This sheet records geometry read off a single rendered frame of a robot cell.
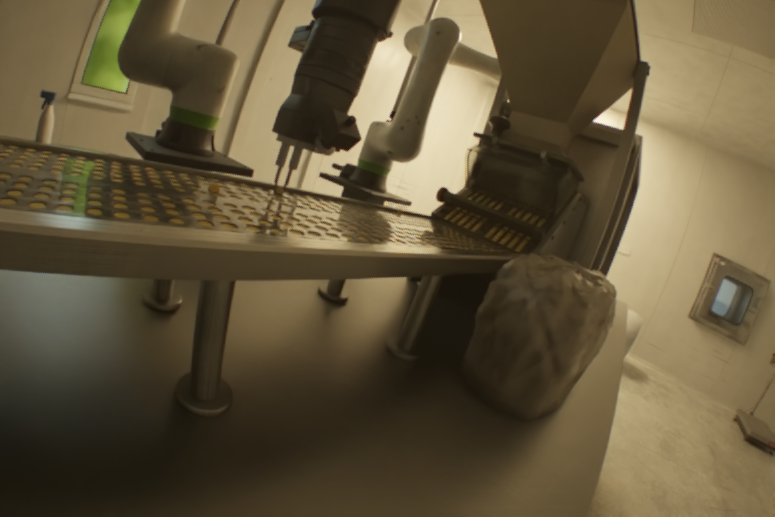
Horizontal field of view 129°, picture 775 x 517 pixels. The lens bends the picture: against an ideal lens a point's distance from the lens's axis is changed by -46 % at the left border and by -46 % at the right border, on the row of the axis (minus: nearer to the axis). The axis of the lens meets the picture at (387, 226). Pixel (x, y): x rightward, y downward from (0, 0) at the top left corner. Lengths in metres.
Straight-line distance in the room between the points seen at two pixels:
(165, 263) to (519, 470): 0.34
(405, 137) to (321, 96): 0.72
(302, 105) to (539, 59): 0.55
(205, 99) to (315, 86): 0.46
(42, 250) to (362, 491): 0.25
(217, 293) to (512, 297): 0.30
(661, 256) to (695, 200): 0.77
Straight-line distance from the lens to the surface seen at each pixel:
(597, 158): 0.98
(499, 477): 0.35
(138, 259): 0.19
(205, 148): 0.80
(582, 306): 0.41
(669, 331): 4.40
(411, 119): 1.08
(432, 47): 1.15
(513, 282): 0.42
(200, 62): 0.79
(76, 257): 0.19
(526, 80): 0.79
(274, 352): 0.38
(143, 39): 0.81
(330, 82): 0.36
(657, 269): 4.30
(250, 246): 0.21
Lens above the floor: 1.02
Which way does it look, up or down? 10 degrees down
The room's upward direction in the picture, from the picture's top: 19 degrees clockwise
